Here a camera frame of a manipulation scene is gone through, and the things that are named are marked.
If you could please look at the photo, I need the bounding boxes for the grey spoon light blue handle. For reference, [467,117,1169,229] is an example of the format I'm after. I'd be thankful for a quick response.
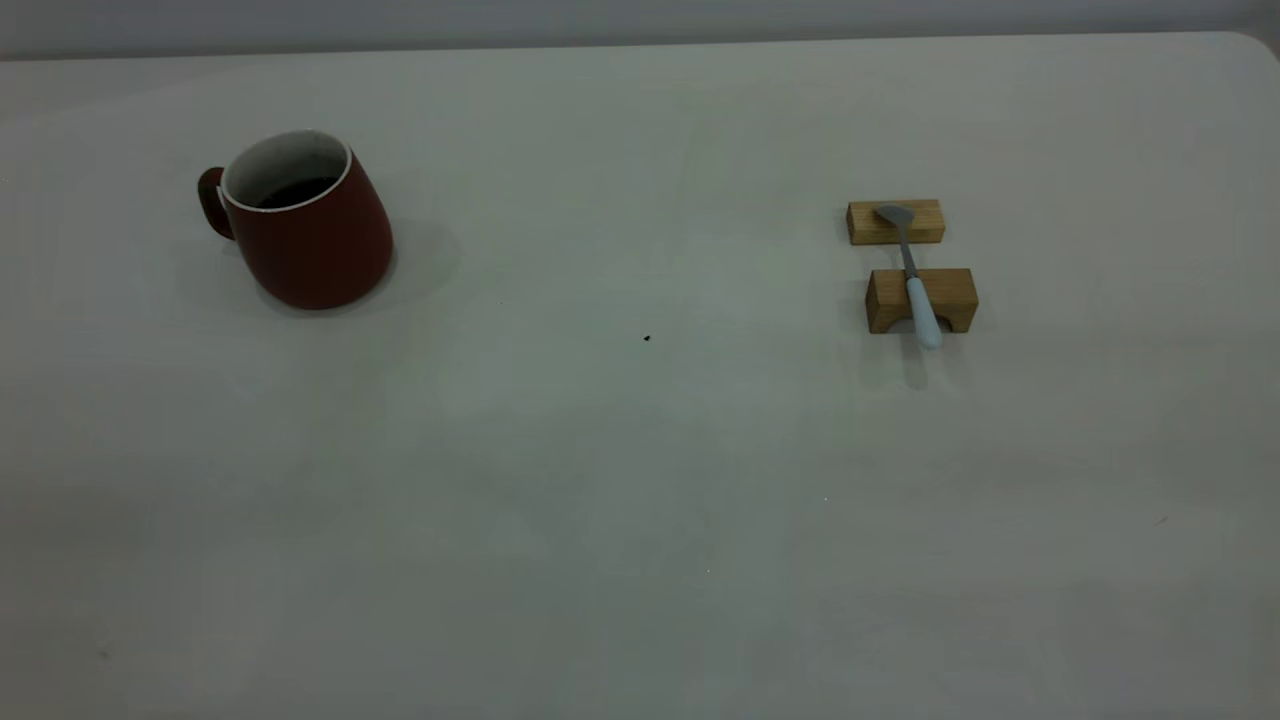
[873,203,944,351]

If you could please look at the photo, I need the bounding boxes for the red ceramic mug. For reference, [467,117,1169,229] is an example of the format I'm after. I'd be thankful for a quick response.
[197,130,395,311]

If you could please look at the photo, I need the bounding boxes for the rectangular wooden block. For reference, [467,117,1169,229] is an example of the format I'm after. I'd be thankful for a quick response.
[847,198,946,247]

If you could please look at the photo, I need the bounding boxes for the arched wooden block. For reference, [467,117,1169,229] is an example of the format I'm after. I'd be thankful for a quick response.
[866,267,979,335]

